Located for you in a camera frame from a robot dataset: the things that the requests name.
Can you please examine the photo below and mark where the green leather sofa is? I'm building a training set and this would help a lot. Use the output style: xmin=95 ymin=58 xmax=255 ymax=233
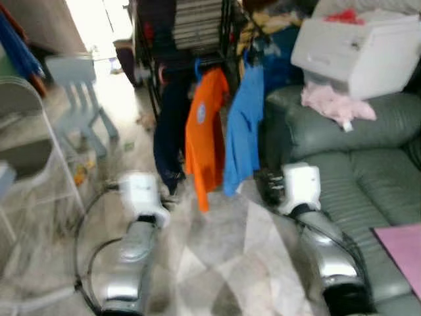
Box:
xmin=263 ymin=84 xmax=421 ymax=316

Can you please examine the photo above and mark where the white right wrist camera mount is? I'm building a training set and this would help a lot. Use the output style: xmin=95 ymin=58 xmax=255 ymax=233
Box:
xmin=280 ymin=163 xmax=322 ymax=215

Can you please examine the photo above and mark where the blue shirt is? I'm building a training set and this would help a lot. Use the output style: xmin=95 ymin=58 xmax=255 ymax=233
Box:
xmin=222 ymin=63 xmax=265 ymax=197

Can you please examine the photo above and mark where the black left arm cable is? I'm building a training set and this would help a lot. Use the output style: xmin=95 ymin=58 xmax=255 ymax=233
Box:
xmin=72 ymin=184 xmax=122 ymax=313

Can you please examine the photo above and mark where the light blue child chair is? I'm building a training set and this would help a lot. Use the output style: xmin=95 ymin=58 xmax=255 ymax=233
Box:
xmin=46 ymin=55 xmax=120 ymax=159

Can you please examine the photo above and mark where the red cloth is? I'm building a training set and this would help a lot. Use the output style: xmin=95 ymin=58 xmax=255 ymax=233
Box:
xmin=326 ymin=8 xmax=366 ymax=26

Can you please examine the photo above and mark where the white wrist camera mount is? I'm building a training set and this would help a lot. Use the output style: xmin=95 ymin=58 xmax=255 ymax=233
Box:
xmin=280 ymin=163 xmax=322 ymax=215
xmin=120 ymin=172 xmax=170 ymax=228

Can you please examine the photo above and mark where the purple armchair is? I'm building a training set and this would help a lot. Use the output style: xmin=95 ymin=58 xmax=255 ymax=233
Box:
xmin=115 ymin=39 xmax=143 ymax=88

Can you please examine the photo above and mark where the yellow striped blanket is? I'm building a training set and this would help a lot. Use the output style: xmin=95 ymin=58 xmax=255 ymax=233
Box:
xmin=237 ymin=10 xmax=305 ymax=57

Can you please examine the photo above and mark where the blue hanging cloth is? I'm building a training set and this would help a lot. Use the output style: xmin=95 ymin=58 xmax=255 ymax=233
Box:
xmin=0 ymin=10 xmax=47 ymax=97

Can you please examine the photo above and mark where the orange shirt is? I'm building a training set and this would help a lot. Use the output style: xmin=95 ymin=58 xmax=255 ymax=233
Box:
xmin=184 ymin=68 xmax=230 ymax=213

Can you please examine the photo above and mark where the orange yellow floor toy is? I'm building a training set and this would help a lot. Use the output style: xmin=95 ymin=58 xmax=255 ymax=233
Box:
xmin=74 ymin=167 xmax=91 ymax=186

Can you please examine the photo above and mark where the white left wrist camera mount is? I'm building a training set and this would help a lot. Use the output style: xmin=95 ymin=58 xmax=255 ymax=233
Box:
xmin=120 ymin=172 xmax=170 ymax=228

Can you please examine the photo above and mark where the dark blue bag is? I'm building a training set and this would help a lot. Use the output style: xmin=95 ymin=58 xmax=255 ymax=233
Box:
xmin=263 ymin=26 xmax=305 ymax=93

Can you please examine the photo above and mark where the pink sheet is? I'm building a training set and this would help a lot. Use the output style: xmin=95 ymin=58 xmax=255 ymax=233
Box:
xmin=372 ymin=224 xmax=421 ymax=300

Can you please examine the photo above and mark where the pale pink garment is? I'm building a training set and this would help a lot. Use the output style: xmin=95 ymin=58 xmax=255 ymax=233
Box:
xmin=301 ymin=82 xmax=378 ymax=132

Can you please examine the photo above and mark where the black metal drying rack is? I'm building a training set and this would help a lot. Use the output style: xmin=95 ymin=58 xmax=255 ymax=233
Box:
xmin=130 ymin=0 xmax=245 ymax=120

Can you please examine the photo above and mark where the grey folding chair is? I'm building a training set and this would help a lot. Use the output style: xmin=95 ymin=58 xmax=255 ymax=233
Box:
xmin=0 ymin=76 xmax=87 ymax=242

